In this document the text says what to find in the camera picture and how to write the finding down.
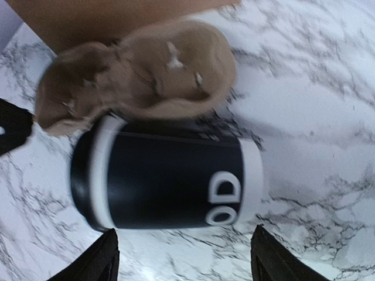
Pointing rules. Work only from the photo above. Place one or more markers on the brown paper bag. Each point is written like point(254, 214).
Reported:
point(64, 24)

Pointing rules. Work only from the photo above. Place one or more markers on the black plastic cup lid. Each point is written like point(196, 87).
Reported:
point(79, 179)

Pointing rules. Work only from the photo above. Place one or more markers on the black paper coffee cup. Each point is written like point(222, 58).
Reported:
point(154, 176)

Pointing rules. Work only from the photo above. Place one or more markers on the cardboard cup carrier tray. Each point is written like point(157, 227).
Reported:
point(175, 70)

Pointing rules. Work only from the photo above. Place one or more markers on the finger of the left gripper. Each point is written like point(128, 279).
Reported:
point(17, 124)

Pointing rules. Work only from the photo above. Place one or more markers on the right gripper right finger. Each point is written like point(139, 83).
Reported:
point(270, 260)

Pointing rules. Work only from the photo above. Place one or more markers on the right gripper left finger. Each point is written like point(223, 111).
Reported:
point(99, 262)

